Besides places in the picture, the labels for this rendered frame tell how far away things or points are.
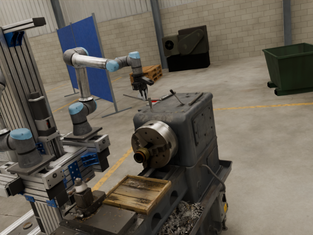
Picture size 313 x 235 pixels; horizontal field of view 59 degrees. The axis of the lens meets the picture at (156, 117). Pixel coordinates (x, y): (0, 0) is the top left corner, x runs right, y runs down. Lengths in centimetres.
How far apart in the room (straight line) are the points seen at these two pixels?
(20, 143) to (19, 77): 48
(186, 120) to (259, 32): 980
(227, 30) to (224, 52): 88
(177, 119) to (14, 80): 113
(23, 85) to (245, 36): 1012
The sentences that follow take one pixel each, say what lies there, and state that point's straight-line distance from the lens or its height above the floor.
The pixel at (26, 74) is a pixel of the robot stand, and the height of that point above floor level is 170.
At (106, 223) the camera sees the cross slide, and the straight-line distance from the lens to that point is 152.
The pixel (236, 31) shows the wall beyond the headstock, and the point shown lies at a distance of 1156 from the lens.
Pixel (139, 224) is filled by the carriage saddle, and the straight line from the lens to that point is 151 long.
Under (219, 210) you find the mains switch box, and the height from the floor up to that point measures 31.
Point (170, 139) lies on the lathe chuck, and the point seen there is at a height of 114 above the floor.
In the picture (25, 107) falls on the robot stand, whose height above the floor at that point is 149.
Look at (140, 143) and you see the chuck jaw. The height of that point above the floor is 114.
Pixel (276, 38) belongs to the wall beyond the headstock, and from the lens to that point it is 1155.
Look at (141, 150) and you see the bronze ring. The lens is 180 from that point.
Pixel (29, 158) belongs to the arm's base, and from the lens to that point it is 195.
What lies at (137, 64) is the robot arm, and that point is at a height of 162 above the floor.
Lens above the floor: 186
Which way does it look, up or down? 18 degrees down
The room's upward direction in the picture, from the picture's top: 11 degrees counter-clockwise
